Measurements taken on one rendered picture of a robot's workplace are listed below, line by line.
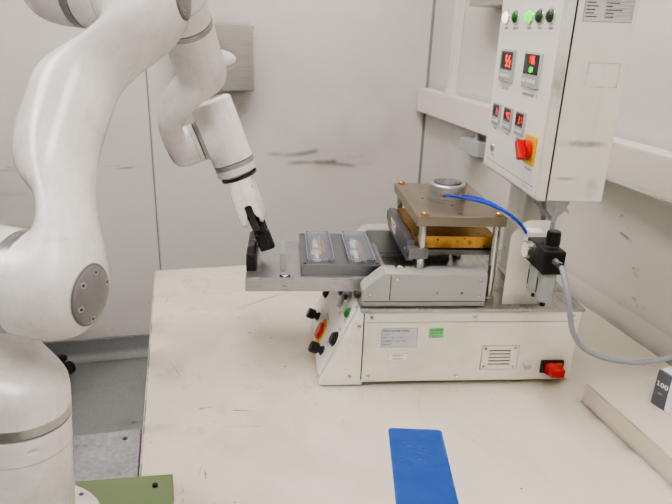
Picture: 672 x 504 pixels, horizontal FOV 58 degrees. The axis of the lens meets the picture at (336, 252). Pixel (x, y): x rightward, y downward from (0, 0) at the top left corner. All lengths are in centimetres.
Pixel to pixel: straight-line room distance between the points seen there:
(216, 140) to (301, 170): 151
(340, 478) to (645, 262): 95
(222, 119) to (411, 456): 72
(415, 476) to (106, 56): 79
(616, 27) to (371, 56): 164
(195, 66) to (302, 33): 158
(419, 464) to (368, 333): 28
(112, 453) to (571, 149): 98
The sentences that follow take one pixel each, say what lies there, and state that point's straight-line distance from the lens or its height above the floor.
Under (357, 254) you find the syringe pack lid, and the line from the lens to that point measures 127.
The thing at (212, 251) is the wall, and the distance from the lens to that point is 277.
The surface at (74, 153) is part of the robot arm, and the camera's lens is 77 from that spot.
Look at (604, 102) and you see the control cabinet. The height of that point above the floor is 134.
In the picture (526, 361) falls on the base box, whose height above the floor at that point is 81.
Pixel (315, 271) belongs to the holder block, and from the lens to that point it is 123.
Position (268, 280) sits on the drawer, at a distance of 123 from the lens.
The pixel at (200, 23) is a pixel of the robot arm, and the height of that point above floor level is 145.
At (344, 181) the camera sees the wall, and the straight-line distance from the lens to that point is 277.
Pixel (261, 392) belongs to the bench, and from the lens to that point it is 127.
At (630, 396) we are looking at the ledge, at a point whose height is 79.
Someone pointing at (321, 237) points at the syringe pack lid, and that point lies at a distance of 136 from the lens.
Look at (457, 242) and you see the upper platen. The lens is 126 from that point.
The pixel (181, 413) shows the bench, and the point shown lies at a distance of 123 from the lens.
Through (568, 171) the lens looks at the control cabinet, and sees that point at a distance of 122.
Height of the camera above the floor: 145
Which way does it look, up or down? 20 degrees down
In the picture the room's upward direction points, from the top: 2 degrees clockwise
